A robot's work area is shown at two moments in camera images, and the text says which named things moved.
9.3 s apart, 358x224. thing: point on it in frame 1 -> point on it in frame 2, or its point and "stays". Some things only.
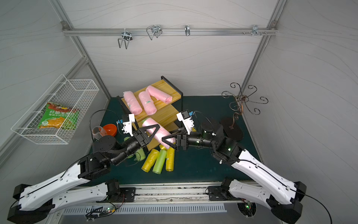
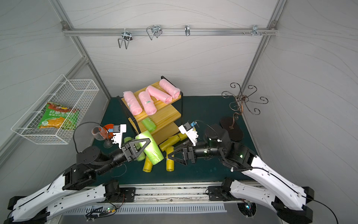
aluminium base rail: x=172 y=195 stays
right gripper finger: x=181 y=131 -> x=186 y=144
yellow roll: x=150 y=160 stays
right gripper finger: x=175 y=146 -> x=178 y=156
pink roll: x=134 y=106 stays
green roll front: x=160 y=162 -> x=151 y=150
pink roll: x=148 y=102 stays
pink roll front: x=161 y=133 -> x=171 y=90
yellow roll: x=169 y=165 stays
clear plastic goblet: x=98 y=132 stays
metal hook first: x=127 y=37 stays
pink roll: x=159 y=95 stays
